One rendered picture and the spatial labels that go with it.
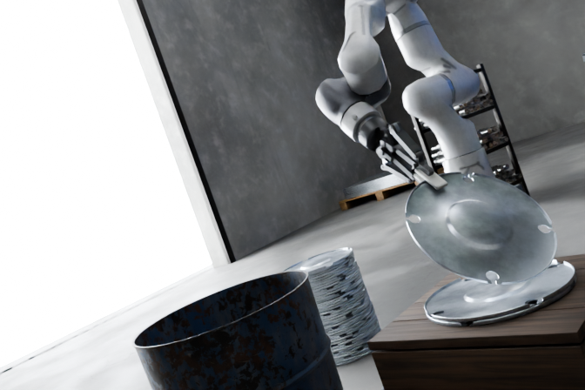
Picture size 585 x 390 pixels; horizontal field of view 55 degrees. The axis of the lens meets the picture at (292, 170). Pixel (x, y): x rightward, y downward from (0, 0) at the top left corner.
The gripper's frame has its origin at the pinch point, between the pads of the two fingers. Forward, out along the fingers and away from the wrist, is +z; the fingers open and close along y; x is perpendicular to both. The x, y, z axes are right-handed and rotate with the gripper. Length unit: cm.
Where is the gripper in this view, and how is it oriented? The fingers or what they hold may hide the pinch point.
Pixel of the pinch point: (430, 179)
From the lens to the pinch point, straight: 122.4
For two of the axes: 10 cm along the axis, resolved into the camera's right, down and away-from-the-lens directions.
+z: 5.4, 5.7, -6.2
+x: 8.4, -3.3, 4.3
